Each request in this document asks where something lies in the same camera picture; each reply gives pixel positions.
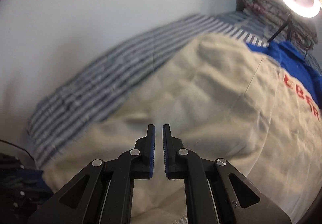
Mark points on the black tripod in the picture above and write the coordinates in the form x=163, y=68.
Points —
x=287, y=24

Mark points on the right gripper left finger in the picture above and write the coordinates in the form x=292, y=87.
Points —
x=101, y=192

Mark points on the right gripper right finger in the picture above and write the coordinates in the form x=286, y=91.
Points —
x=216, y=192

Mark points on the blue striped quilt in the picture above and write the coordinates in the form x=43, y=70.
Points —
x=102, y=87

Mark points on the floral folded comforter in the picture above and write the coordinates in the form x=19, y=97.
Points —
x=274, y=14

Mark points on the beige and blue jacket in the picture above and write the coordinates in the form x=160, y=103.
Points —
x=257, y=107

